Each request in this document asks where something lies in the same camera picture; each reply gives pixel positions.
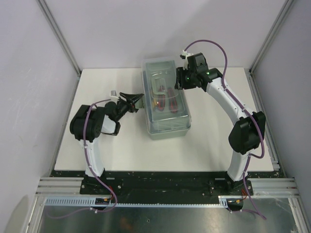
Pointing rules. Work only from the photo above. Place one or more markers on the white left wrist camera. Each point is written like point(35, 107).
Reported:
point(114, 95)

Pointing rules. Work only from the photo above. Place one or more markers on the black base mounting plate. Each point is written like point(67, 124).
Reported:
point(159, 187)

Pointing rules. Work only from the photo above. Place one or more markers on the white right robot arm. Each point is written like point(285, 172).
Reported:
point(248, 129)

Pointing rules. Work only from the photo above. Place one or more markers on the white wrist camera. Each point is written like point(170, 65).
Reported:
point(114, 95)
point(184, 56)

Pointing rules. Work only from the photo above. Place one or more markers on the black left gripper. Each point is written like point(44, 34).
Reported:
point(130, 100)

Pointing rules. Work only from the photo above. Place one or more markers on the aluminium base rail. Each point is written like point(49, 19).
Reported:
point(262, 187)

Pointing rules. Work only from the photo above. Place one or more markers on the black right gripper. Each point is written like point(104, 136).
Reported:
point(180, 83)

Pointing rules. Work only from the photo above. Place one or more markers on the red and black pliers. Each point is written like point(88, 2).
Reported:
point(166, 95)

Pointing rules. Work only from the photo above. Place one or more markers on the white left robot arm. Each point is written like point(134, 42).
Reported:
point(102, 117)

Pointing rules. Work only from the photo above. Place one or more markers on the aluminium frame post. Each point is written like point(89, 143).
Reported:
point(276, 26)
point(47, 13)

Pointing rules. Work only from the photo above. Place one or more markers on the left aluminium frame post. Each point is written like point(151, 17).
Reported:
point(47, 13)

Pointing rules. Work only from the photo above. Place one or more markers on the green plastic tool box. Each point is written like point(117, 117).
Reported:
point(166, 108)

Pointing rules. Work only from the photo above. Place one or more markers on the right aluminium frame post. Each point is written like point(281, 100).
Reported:
point(276, 26)

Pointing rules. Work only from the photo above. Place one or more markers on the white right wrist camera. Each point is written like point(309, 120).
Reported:
point(184, 56)

